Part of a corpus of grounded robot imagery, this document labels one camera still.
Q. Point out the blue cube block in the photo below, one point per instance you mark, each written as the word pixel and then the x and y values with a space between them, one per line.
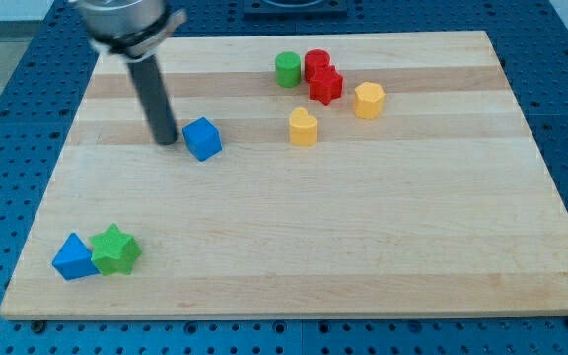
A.
pixel 202 139

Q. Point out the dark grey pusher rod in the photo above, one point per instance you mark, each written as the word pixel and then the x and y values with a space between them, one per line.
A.
pixel 148 82

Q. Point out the blue triangle block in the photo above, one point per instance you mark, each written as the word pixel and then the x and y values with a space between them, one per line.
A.
pixel 73 260

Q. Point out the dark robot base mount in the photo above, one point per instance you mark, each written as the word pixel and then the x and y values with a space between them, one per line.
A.
pixel 294 7

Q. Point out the green cylinder block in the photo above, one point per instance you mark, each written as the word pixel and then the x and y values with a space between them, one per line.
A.
pixel 288 69

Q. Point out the red star block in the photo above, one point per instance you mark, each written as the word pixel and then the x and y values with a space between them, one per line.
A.
pixel 325 85

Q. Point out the green star block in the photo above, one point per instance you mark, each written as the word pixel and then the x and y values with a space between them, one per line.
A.
pixel 114 251

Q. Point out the yellow hexagon block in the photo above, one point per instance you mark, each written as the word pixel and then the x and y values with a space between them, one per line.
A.
pixel 369 100

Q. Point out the yellow heart block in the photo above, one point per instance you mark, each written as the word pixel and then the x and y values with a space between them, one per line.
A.
pixel 303 128

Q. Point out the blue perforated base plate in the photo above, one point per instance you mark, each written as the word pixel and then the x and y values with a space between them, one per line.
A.
pixel 38 104

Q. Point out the red cylinder block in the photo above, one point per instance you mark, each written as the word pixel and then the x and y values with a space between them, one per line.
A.
pixel 314 61

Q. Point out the wooden board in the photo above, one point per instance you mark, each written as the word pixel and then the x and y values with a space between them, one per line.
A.
pixel 442 207

